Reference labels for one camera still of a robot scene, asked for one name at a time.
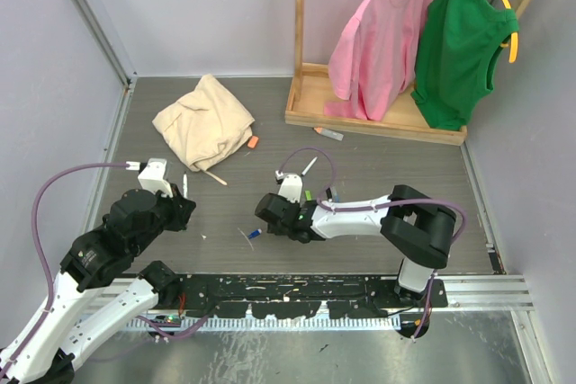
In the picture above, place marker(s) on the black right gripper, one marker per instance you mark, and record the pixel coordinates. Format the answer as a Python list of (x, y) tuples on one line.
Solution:
[(277, 229)]

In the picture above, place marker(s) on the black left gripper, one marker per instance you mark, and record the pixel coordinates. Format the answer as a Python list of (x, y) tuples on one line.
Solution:
[(182, 208)]

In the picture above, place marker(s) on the white marker dark green end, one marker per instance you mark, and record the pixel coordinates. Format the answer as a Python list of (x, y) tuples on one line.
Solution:
[(185, 185)]

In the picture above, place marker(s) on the white marker blue end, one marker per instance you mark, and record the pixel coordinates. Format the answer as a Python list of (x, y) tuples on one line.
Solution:
[(309, 166)]

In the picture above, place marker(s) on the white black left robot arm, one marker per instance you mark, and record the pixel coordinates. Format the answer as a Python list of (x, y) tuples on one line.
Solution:
[(54, 350)]

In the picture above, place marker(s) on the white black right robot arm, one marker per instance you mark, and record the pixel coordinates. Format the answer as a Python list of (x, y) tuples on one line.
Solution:
[(421, 228)]

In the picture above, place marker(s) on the small blue pen cap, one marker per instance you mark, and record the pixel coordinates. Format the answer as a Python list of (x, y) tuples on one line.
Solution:
[(254, 234)]

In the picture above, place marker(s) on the orange highlighter cap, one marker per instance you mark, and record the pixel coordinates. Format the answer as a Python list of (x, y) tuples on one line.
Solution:
[(252, 143)]

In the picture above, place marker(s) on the beige cloth bag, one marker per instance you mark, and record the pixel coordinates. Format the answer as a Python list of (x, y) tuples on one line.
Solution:
[(205, 126)]

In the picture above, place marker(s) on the grey highlighter orange tip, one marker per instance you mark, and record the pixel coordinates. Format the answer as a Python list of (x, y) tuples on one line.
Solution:
[(328, 133)]

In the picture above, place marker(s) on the wooden clothes rack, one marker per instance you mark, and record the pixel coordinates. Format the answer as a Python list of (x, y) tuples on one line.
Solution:
[(311, 89)]

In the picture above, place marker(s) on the pink t-shirt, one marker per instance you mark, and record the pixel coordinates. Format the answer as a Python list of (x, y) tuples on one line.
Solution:
[(374, 60)]

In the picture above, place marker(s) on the green tank top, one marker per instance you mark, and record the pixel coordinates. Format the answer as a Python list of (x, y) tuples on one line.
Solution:
[(447, 97)]

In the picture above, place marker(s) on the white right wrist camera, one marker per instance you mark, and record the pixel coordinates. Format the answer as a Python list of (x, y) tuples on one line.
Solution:
[(290, 186)]

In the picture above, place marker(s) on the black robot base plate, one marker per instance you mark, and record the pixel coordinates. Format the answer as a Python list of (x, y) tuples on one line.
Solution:
[(282, 296)]

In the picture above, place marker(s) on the aluminium frame rail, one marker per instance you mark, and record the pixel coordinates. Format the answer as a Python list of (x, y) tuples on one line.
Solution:
[(88, 16)]

